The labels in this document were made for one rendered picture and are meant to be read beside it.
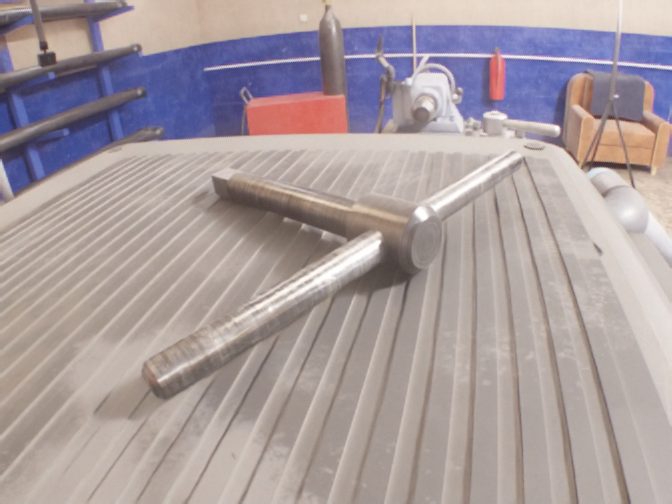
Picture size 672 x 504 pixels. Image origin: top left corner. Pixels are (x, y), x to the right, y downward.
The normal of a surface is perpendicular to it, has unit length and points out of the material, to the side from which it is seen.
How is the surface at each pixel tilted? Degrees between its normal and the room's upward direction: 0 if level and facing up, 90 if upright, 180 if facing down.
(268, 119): 90
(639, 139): 90
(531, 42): 90
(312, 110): 90
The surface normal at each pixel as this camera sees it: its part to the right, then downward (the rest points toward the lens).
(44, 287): -0.07, -0.87
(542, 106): -0.25, 0.49
